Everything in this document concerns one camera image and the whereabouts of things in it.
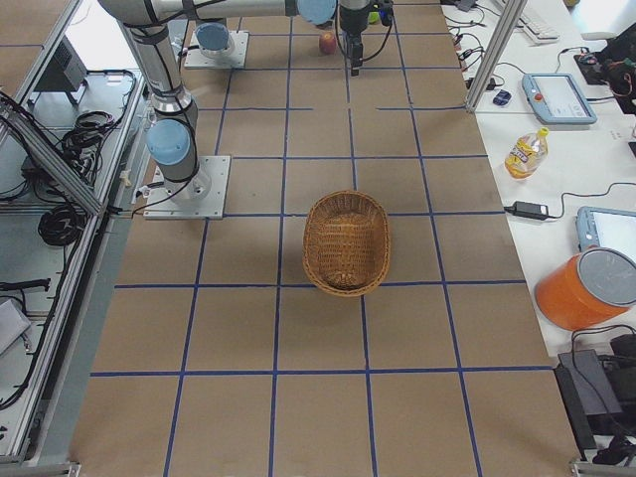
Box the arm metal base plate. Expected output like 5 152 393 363
184 31 249 70
142 155 231 220

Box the black power adapter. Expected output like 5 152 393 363
504 201 550 221

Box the red yellow apple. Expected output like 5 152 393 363
319 31 338 55

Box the blue teach pendant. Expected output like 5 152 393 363
575 207 635 260
522 74 597 125

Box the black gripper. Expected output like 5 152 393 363
339 0 371 77

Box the oval wicker basket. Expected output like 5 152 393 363
302 191 391 297

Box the white keyboard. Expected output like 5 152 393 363
518 2 560 45

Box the yellow juice bottle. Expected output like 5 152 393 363
504 127 550 179

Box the aluminium frame post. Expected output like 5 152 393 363
465 0 527 113

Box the blue teach pendant near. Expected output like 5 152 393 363
575 207 635 260

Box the small blue pouch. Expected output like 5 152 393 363
493 89 512 106

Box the orange bucket with grey lid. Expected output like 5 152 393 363
534 247 635 331

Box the blue teach pendant far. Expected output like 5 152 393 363
522 74 597 125

